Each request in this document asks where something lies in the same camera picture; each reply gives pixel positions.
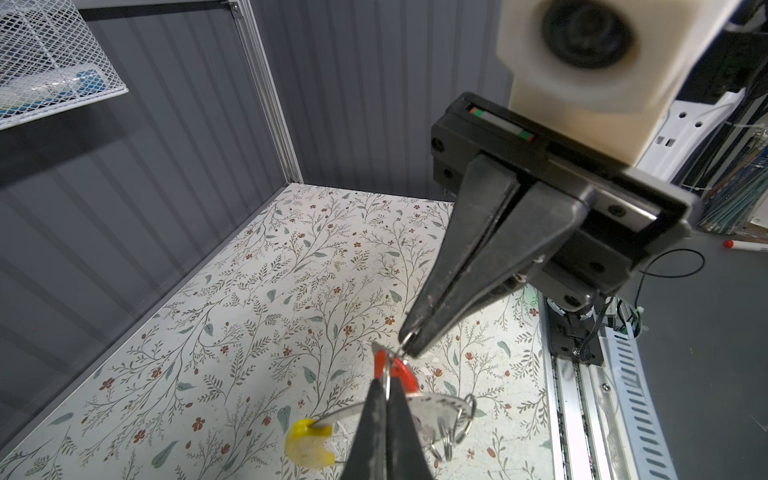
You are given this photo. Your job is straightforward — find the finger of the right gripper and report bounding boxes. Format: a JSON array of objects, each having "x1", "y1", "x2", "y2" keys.
[
  {"x1": 406, "y1": 183, "x2": 589, "y2": 358},
  {"x1": 398, "y1": 154, "x2": 519, "y2": 342}
]

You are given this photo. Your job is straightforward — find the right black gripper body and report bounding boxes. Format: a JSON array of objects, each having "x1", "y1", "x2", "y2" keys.
[{"x1": 431, "y1": 92, "x2": 697, "y2": 312}]

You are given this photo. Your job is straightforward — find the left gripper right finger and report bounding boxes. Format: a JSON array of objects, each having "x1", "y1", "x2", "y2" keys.
[{"x1": 386, "y1": 392, "x2": 433, "y2": 480}]

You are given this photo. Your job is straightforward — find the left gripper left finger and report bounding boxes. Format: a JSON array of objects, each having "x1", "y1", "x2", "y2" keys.
[{"x1": 339, "y1": 379, "x2": 387, "y2": 480}]

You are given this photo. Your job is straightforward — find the key with red tag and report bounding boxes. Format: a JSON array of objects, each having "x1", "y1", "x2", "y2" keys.
[{"x1": 371, "y1": 342, "x2": 419, "y2": 394}]

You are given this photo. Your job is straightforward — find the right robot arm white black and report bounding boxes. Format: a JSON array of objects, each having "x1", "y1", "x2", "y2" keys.
[{"x1": 399, "y1": 1, "x2": 767, "y2": 362}]

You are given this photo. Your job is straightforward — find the red white marker pen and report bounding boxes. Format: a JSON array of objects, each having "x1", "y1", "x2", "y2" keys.
[{"x1": 723, "y1": 240, "x2": 768, "y2": 253}]

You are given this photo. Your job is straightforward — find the marker pens in basket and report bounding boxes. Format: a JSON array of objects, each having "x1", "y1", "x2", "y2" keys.
[{"x1": 1, "y1": 64, "x2": 109, "y2": 119}]

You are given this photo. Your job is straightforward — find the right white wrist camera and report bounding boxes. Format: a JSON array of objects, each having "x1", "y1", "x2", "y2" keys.
[{"x1": 497, "y1": 1, "x2": 739, "y2": 166}]

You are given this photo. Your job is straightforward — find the white slotted cable duct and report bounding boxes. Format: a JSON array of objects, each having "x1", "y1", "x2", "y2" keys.
[{"x1": 603, "y1": 328, "x2": 678, "y2": 479}]

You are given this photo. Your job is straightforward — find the white wire mesh basket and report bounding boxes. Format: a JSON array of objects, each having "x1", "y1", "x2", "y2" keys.
[{"x1": 1, "y1": 0, "x2": 128, "y2": 130}]

